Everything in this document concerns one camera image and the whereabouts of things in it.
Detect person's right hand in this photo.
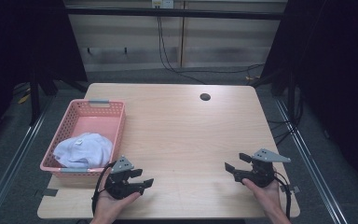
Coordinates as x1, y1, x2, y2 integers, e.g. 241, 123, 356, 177
241, 178, 286, 217

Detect black wall cable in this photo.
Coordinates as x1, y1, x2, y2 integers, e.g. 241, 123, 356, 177
157, 15, 265, 85

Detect dark tape piece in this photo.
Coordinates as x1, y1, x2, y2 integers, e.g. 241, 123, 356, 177
41, 188, 59, 198

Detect white wall socket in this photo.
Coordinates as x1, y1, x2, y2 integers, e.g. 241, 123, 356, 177
151, 0, 175, 9

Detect grey tape piece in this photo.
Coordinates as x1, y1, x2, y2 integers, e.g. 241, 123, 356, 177
280, 185, 301, 194

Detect person's left hand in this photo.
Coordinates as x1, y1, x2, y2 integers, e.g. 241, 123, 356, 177
91, 176, 143, 222

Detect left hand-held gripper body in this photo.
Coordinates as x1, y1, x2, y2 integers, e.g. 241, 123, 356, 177
104, 155, 144, 201

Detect pink plastic basket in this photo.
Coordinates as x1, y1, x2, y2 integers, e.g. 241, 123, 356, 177
39, 98, 127, 180

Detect black floor cables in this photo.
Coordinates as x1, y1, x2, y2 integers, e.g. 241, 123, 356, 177
267, 92, 304, 147

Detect black metal stand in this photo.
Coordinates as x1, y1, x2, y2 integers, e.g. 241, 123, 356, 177
27, 71, 90, 127
250, 68, 296, 119

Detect right hand-held gripper cable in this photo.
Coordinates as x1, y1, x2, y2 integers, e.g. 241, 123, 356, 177
273, 171, 293, 220

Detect left hand-held gripper cable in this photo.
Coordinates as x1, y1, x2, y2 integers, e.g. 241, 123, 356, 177
91, 161, 117, 217

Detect black horizontal bar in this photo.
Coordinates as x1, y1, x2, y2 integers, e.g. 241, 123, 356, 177
64, 7, 285, 21

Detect yellow object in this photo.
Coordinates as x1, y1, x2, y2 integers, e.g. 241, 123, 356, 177
18, 92, 32, 105

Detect white printed cloth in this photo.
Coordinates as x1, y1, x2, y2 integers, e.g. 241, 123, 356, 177
53, 132, 114, 169

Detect hand-held gripper cable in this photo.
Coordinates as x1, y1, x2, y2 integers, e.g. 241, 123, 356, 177
273, 171, 293, 220
91, 161, 117, 217

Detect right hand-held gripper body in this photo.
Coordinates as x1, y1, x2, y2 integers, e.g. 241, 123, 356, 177
233, 147, 292, 189

